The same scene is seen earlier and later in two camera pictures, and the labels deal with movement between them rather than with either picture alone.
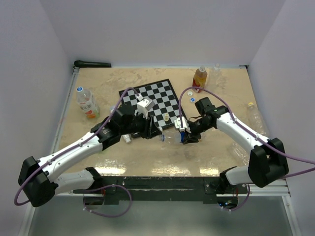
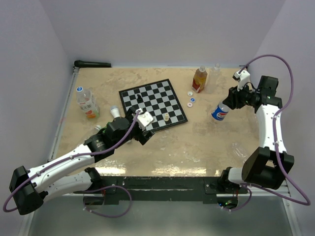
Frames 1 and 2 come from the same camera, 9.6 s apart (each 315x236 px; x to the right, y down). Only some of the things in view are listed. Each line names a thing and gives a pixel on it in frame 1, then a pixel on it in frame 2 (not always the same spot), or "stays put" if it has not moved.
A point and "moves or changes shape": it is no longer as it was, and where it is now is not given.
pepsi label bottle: (174, 137) moves or changes shape
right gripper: (196, 137) -> (233, 100)
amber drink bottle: (200, 78) stays put
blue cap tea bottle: (87, 103) stays put
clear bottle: (215, 75) stays put
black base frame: (156, 190) stays put
